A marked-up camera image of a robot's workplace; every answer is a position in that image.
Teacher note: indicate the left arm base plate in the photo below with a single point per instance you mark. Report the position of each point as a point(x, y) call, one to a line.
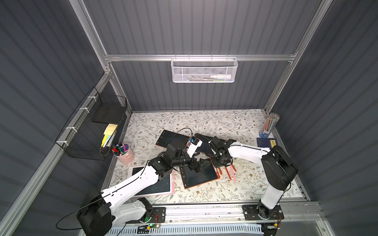
point(156, 215)

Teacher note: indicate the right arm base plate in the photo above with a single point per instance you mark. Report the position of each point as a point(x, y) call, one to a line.
point(261, 212)

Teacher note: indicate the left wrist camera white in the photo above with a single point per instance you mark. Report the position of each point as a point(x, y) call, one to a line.
point(192, 146)

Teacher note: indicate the dark blue notebook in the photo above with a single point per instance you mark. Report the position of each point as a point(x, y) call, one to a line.
point(266, 142)

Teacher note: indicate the yellow sticky notes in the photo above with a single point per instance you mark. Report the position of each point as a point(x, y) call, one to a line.
point(110, 129)

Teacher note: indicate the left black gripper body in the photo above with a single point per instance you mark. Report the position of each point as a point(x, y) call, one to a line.
point(193, 162)

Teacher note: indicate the white wire mesh basket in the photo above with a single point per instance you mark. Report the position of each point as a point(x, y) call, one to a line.
point(199, 69)

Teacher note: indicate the white marker in basket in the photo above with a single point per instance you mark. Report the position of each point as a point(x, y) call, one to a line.
point(222, 77)

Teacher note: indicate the red tablet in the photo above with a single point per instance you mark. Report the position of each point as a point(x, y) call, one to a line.
point(169, 137)
point(191, 178)
point(207, 147)

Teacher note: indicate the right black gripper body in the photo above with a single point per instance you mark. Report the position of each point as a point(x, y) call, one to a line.
point(213, 144)

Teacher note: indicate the pink cup with markers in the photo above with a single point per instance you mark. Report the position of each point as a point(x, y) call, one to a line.
point(123, 152)

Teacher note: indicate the black wire wall basket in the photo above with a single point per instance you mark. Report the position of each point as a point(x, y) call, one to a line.
point(82, 138)

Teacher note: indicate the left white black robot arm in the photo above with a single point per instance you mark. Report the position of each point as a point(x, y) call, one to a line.
point(101, 210)

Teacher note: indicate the pink white writing tablet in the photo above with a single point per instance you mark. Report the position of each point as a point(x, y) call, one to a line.
point(163, 186)

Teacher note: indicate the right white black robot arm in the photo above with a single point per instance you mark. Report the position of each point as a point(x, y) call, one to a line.
point(278, 167)

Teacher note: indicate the black tray in basket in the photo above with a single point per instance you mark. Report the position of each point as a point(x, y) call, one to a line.
point(108, 114)

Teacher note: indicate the clear cup coloured pencils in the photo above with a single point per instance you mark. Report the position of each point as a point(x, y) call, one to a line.
point(270, 123)

